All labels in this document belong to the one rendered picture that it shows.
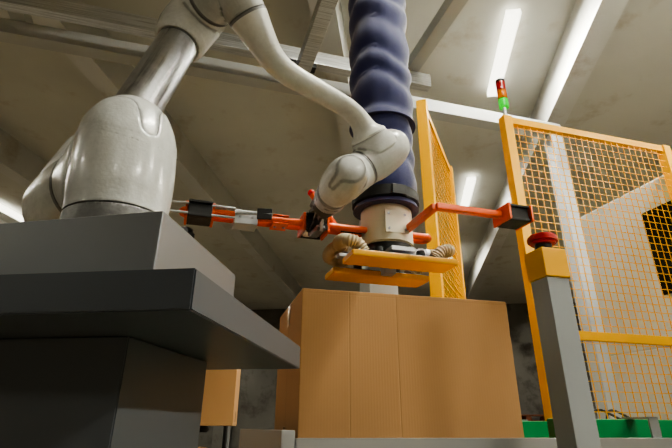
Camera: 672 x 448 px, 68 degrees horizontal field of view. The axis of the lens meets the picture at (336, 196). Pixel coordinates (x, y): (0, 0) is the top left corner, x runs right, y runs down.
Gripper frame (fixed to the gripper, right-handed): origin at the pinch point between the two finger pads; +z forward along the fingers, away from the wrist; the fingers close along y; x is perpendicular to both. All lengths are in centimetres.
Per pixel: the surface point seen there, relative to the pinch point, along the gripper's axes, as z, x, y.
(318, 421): -17, -1, 56
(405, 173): -10.2, 29.4, -18.3
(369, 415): -17, 12, 55
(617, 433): -24, 81, 59
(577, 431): -52, 43, 58
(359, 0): -6, 16, -95
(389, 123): -10.4, 24.5, -36.6
